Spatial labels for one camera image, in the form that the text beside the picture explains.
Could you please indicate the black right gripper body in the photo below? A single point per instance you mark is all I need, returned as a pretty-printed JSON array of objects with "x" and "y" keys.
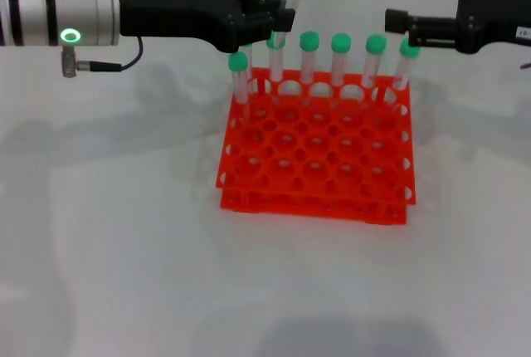
[{"x": 493, "y": 12}]

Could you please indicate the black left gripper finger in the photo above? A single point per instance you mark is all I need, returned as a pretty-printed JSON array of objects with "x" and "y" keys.
[
  {"x": 285, "y": 21},
  {"x": 274, "y": 3}
]

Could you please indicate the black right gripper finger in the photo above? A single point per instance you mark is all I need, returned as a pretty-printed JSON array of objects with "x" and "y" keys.
[{"x": 396, "y": 22}]

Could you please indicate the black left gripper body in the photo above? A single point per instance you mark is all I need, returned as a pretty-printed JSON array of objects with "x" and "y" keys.
[{"x": 178, "y": 8}]

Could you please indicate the orange test tube rack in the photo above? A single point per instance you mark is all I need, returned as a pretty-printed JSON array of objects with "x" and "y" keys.
[{"x": 269, "y": 201}]

